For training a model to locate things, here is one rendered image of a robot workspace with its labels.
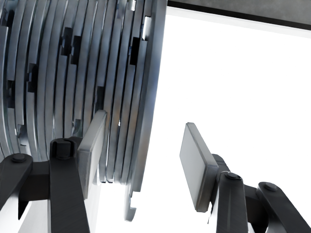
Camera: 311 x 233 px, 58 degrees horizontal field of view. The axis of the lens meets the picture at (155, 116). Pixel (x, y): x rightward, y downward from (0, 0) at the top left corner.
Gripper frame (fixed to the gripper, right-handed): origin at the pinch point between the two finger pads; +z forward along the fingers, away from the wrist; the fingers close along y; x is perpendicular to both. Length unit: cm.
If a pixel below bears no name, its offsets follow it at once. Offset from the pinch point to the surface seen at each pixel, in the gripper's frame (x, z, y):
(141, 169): -2.2, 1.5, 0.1
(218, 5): 47, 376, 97
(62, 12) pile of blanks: 7.7, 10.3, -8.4
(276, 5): 60, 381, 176
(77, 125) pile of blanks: -2.8, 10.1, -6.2
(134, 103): 0.8, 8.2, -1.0
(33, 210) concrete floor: -48, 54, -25
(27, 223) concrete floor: -49, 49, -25
